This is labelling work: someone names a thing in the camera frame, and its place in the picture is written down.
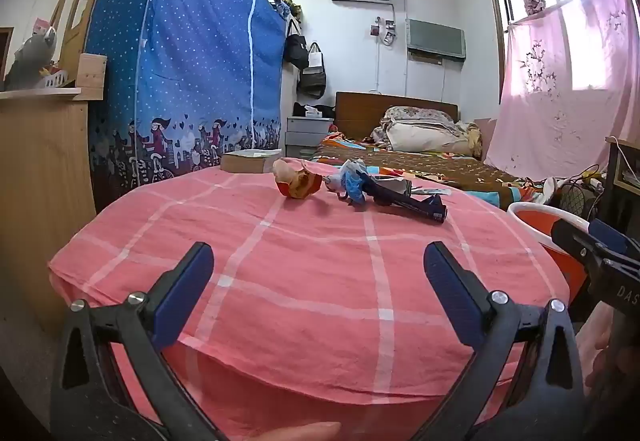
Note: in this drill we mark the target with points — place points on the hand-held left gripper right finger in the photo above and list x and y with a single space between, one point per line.
452 293

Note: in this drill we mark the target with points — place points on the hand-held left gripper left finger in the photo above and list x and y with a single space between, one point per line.
182 293

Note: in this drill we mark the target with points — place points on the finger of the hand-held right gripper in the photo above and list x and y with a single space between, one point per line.
570 238
607 236

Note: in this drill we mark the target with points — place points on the orange bucket with white rim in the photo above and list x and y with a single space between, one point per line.
535 226

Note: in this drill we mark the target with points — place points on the dark navy sock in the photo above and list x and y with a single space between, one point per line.
405 203

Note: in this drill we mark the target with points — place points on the blue grey sock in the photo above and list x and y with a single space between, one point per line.
347 181

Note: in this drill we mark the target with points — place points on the red yellow sock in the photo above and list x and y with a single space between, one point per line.
300 181

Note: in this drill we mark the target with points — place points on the person's right hand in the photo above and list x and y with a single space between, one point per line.
595 341

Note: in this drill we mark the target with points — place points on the person's left hand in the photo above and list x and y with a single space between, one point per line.
300 432

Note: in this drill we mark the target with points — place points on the black electric fan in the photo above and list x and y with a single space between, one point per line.
575 201

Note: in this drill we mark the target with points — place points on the dark wooden desk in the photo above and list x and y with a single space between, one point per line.
612 191

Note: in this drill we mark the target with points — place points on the pink checked blanket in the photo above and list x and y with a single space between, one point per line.
300 271

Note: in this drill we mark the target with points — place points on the colourful patterned bedspread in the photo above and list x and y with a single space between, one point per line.
400 161

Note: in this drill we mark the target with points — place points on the pink hanging sheet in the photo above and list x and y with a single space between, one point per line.
560 96

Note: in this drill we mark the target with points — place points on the brown cardboard box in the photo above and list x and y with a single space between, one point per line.
250 163

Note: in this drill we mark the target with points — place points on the cream folded quilt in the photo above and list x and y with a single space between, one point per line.
425 138

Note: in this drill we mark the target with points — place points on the wooden cabinet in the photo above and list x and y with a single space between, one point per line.
40 196

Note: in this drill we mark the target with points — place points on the folded floral quilt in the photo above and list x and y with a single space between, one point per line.
415 116

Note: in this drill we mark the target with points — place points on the grey bedside cabinet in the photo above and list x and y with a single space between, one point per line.
307 136

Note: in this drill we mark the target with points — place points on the brown wooden headboard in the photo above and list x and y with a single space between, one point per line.
360 113

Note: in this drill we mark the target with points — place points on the dark cloth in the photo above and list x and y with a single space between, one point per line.
327 111

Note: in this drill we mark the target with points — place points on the white tissue box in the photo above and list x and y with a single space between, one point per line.
312 111

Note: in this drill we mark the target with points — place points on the green cloth covered television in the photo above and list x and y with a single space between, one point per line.
435 41

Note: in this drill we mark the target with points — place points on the blue dotted cloth wardrobe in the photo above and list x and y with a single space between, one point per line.
190 46

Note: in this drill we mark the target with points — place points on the white plastic basket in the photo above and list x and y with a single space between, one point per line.
52 80

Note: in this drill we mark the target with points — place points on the grey hanging tote bag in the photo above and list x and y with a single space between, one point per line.
312 78

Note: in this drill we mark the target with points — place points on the black hanging bag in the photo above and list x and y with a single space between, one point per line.
296 51

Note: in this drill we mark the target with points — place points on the grey plush parrot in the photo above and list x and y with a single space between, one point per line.
30 61

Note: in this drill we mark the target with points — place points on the pink paper card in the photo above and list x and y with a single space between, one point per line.
41 25

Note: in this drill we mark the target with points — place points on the camouflage cloth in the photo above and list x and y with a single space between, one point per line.
292 10

